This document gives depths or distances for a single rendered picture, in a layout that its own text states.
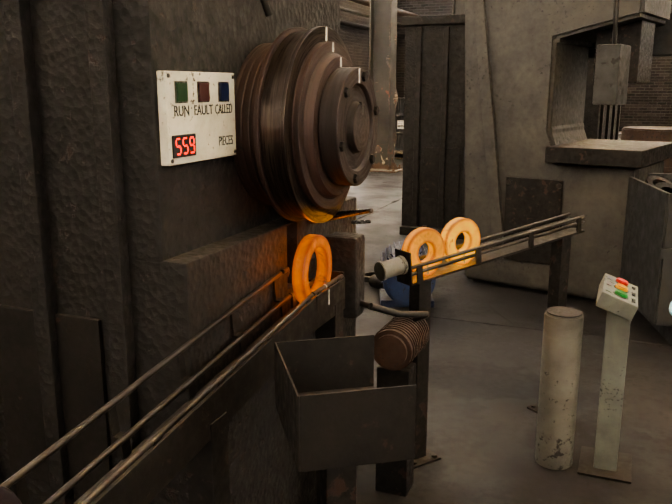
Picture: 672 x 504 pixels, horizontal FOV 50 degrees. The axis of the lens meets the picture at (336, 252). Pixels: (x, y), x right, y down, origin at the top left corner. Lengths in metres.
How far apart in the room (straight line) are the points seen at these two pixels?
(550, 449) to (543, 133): 2.28
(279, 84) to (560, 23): 2.89
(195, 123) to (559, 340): 1.36
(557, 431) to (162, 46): 1.69
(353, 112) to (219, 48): 0.34
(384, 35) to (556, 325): 8.65
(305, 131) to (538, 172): 2.87
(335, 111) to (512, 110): 2.85
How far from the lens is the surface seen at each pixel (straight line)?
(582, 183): 4.29
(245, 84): 1.68
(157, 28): 1.46
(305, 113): 1.62
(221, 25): 1.66
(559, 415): 2.45
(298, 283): 1.78
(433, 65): 5.96
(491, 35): 4.47
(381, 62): 10.70
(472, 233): 2.39
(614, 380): 2.44
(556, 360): 2.38
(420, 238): 2.24
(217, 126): 1.59
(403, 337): 2.08
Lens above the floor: 1.21
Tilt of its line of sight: 13 degrees down
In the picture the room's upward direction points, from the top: straight up
